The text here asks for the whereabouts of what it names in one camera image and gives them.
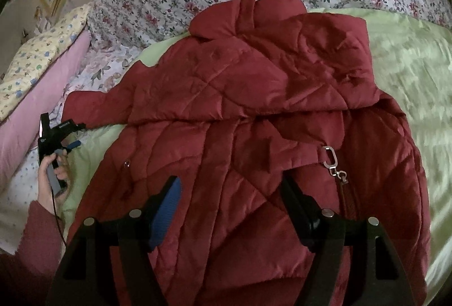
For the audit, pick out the light green bed sheet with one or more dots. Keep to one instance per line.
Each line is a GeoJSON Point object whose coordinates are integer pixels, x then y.
{"type": "Point", "coordinates": [412, 63]}

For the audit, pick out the pastel large-flower fabric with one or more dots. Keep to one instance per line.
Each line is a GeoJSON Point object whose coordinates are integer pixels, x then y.
{"type": "Point", "coordinates": [100, 71]}

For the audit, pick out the red-sleeved left forearm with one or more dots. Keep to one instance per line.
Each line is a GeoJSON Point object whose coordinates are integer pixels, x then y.
{"type": "Point", "coordinates": [27, 275]}

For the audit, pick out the dark red quilted jacket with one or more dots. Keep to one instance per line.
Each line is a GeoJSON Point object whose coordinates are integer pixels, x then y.
{"type": "Point", "coordinates": [258, 87]}

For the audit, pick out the yellow patterned pillow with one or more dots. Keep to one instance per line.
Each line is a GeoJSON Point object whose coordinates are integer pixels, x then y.
{"type": "Point", "coordinates": [37, 54]}

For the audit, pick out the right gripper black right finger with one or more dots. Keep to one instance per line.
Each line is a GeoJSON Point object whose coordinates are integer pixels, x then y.
{"type": "Point", "coordinates": [376, 274]}

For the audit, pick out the pink pillow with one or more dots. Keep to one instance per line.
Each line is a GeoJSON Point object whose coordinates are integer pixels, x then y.
{"type": "Point", "coordinates": [19, 131]}

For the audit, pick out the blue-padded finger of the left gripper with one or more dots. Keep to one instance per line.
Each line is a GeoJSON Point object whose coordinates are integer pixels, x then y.
{"type": "Point", "coordinates": [70, 147]}

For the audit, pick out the person's left hand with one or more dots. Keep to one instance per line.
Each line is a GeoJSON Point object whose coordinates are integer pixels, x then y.
{"type": "Point", "coordinates": [52, 168]}

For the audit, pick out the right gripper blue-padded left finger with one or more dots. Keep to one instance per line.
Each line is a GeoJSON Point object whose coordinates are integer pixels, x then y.
{"type": "Point", "coordinates": [107, 263]}

